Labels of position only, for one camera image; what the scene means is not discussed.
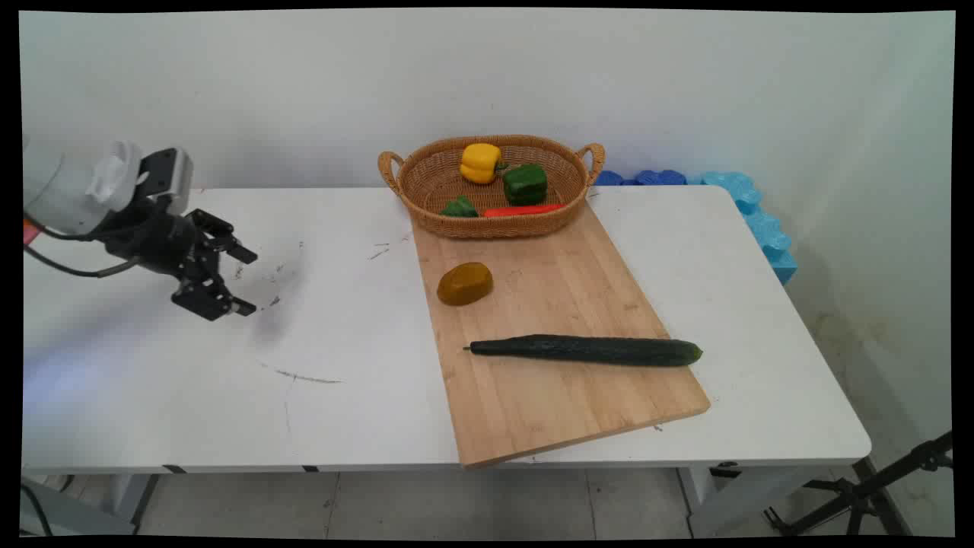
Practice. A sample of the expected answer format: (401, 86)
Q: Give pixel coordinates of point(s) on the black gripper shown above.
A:
(156, 242)

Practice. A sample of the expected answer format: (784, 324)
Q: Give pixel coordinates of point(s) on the brown potato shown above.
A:
(465, 284)

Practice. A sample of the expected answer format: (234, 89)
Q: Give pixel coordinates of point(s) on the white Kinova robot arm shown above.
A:
(65, 186)

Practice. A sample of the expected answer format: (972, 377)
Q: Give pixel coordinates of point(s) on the white table leg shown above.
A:
(133, 496)
(734, 498)

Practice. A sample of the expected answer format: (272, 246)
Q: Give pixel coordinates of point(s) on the woven wicker basket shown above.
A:
(445, 190)

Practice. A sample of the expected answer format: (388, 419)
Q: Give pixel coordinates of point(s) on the small green pepper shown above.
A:
(459, 208)

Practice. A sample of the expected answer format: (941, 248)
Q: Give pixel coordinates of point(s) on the yellow bell pepper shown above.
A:
(479, 163)

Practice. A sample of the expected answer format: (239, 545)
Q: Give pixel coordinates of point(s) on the red chili pepper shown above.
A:
(523, 210)

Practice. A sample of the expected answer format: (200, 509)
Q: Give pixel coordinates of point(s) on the large green bell pepper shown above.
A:
(525, 184)

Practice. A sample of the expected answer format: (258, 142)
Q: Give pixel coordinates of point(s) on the bamboo cutting board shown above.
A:
(555, 304)

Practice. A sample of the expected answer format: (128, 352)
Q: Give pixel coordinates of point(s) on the dark green cucumber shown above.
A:
(586, 350)

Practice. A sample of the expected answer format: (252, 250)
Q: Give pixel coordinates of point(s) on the wide dark blue foam piece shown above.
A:
(660, 177)

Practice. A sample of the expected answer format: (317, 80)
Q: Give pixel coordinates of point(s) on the light blue foam block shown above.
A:
(765, 228)

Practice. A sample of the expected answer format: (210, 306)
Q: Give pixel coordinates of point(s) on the black tripod stand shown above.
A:
(864, 493)

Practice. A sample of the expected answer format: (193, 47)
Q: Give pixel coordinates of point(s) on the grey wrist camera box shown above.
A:
(171, 176)

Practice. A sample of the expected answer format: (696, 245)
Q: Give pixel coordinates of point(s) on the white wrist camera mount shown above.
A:
(112, 176)

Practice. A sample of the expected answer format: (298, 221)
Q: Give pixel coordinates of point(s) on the black table edge bracket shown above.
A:
(727, 469)

